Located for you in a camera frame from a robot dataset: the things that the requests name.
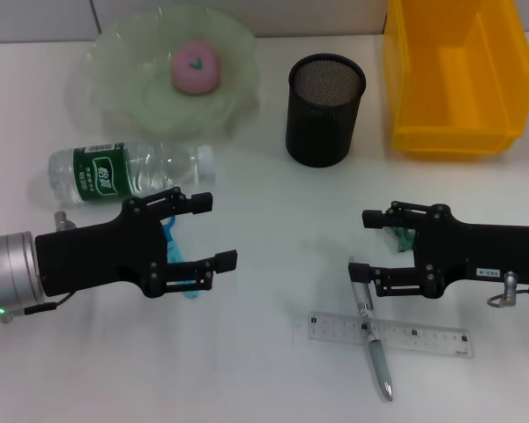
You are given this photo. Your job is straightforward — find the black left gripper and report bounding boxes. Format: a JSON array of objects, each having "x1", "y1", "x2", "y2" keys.
[{"x1": 34, "y1": 186, "x2": 240, "y2": 299}]

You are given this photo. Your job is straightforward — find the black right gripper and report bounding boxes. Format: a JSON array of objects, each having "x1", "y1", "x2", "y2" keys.
[{"x1": 346, "y1": 200, "x2": 529, "y2": 301}]

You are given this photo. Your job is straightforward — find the pink toy peach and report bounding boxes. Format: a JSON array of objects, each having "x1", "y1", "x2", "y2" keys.
[{"x1": 170, "y1": 39, "x2": 223, "y2": 96}]

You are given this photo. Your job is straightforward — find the blue teal scissors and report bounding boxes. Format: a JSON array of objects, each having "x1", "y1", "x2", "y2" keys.
[{"x1": 160, "y1": 214, "x2": 201, "y2": 300}]

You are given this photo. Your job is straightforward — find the clear plastic ruler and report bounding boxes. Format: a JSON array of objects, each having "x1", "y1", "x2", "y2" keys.
[{"x1": 308, "y1": 310, "x2": 475, "y2": 360}]

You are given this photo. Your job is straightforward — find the silver grey pen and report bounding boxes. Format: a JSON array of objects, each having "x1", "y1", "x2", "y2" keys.
[{"x1": 346, "y1": 256, "x2": 395, "y2": 403}]

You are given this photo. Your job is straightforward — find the clear green-label water bottle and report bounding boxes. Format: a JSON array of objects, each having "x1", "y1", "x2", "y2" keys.
[{"x1": 48, "y1": 141, "x2": 216, "y2": 209}]

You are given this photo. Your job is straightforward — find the black mesh pen holder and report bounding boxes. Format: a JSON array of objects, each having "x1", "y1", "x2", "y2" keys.
[{"x1": 285, "y1": 53, "x2": 368, "y2": 168}]

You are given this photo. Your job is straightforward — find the green glass fruit plate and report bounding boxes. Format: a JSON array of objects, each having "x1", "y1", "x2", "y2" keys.
[{"x1": 85, "y1": 4, "x2": 263, "y2": 143}]

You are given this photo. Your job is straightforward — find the yellow plastic bin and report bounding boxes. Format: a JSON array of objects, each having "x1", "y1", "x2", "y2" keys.
[{"x1": 382, "y1": 0, "x2": 529, "y2": 160}]

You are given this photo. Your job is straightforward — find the right gripper cable with plug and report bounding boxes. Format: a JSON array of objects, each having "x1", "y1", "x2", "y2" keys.
[{"x1": 486, "y1": 271, "x2": 529, "y2": 309}]

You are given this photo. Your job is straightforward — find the gripper cable with plug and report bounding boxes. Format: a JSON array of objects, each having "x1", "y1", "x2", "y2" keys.
[
  {"x1": 486, "y1": 271, "x2": 529, "y2": 309},
  {"x1": 0, "y1": 210, "x2": 79, "y2": 326}
]

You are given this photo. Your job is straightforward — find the left gripper cable with plug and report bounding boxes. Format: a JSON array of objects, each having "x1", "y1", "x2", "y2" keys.
[{"x1": 0, "y1": 210, "x2": 79, "y2": 326}]

